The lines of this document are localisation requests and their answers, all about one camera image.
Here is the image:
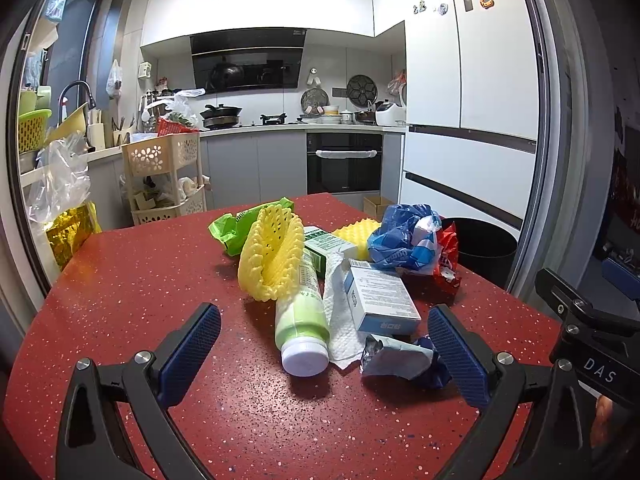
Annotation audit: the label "green plastic snack bag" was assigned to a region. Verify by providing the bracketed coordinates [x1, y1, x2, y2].
[208, 197, 294, 257]

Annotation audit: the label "white refrigerator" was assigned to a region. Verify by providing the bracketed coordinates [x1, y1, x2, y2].
[400, 0, 540, 236]

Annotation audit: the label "silver blue wrapper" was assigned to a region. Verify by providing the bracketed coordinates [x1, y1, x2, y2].
[360, 334, 451, 390]

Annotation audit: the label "white blue carton box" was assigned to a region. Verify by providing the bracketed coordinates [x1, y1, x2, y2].
[344, 259, 421, 336]

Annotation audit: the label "white green small bottle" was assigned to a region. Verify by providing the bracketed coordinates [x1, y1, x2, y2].
[304, 226, 358, 275]

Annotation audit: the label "white paper towel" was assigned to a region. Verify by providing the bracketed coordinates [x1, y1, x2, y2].
[323, 252, 367, 370]

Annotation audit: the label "black kitchen faucet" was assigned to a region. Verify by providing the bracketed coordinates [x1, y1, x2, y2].
[58, 79, 96, 122]

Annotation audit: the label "blue white plastic bag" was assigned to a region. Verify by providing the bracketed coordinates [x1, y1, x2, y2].
[367, 204, 442, 275]

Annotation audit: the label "clear plastic bag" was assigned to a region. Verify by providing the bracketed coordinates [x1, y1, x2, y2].
[26, 132, 91, 226]

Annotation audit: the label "gas stove burner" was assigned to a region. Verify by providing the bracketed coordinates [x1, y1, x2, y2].
[260, 113, 286, 126]

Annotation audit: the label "grey base cabinets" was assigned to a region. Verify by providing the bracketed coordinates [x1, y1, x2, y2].
[201, 125, 405, 209]

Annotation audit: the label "black range hood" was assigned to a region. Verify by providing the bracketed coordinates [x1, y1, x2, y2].
[190, 27, 307, 93]

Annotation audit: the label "gold foil bag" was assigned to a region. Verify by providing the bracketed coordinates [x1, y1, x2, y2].
[46, 200, 102, 271]

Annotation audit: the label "white upper cabinets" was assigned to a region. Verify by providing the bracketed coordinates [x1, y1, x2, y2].
[141, 0, 404, 47]

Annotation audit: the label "red basket on cart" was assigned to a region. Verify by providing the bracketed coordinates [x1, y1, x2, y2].
[156, 117, 200, 136]

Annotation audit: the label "black frying pan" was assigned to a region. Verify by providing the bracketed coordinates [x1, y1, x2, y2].
[200, 104, 242, 130]

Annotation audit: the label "white rice cooker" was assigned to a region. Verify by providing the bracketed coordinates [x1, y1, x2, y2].
[375, 100, 406, 127]

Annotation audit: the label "black built-in oven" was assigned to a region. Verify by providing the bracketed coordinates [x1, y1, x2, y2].
[307, 132, 383, 194]

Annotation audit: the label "cardboard box on floor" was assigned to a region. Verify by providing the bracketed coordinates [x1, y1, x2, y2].
[362, 195, 394, 222]

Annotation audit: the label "yellow cutting board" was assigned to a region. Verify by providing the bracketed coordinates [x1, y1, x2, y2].
[44, 103, 87, 146]

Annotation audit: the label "yellow foam sponge pad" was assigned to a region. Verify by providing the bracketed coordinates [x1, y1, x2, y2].
[332, 219, 381, 260]

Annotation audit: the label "black trash bin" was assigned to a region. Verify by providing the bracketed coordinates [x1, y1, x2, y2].
[442, 218, 518, 288]

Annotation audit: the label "beige plastic storage cart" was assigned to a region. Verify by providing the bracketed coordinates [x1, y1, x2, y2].
[122, 132, 206, 226]

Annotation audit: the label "green white lotion bottle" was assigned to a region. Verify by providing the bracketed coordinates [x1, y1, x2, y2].
[274, 249, 330, 378]

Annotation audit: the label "yellow foam fruit net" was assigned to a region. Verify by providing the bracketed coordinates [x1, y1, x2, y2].
[238, 205, 304, 302]

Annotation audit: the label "red snack bag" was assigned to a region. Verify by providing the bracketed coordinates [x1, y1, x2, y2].
[400, 219, 461, 306]

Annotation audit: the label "green yellow dish basket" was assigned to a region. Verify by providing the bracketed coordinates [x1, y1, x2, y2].
[17, 108, 52, 154]

